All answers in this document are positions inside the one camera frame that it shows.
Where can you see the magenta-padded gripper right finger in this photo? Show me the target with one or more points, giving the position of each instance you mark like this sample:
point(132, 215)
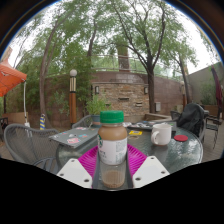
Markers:
point(150, 171)

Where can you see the flat round red coaster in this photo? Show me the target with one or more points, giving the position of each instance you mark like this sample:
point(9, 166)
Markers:
point(181, 138)

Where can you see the grey wall utility box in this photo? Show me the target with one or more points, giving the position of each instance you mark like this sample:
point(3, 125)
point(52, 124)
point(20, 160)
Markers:
point(157, 106)

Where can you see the leaning pale trunk tree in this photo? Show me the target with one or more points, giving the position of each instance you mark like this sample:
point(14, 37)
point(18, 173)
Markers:
point(42, 86)

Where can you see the black metal patio chair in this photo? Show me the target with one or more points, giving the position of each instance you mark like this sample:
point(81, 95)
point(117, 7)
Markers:
point(213, 121)

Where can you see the green-capped brown drink bottle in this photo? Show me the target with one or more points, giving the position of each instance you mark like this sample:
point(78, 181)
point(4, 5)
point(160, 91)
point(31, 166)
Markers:
point(112, 146)

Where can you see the grey laptop with stickers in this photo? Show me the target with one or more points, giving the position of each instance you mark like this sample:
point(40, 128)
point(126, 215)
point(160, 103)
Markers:
point(71, 136)

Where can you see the closed maroon patio umbrella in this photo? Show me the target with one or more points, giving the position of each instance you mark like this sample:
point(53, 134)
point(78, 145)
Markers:
point(218, 90)

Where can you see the wooden globe lamp post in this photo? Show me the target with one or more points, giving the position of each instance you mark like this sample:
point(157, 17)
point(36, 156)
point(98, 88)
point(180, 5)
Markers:
point(73, 100)

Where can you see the orange patio umbrella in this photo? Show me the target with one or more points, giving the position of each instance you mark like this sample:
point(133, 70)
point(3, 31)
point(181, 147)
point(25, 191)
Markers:
point(9, 78)

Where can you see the white ceramic mug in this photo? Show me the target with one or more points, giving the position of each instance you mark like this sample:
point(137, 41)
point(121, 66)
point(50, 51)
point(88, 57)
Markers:
point(162, 134)

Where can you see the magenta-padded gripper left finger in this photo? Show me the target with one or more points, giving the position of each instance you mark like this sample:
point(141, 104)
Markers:
point(76, 173)

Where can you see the wall lantern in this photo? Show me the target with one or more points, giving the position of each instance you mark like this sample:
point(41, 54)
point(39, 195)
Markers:
point(97, 90)
point(145, 90)

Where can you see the dark forked trunk tree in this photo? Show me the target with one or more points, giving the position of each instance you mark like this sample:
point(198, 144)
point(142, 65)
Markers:
point(151, 90)

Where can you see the yellow card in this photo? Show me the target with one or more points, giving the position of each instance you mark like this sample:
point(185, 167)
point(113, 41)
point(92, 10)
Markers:
point(135, 132)

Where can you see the blue yellow striped post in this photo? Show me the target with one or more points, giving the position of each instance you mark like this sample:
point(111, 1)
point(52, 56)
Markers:
point(42, 122)

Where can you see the slim trunk tree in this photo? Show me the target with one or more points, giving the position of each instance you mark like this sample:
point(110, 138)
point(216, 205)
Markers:
point(184, 76)

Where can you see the black laptop with stickers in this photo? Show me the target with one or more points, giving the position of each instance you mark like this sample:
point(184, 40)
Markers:
point(150, 126)

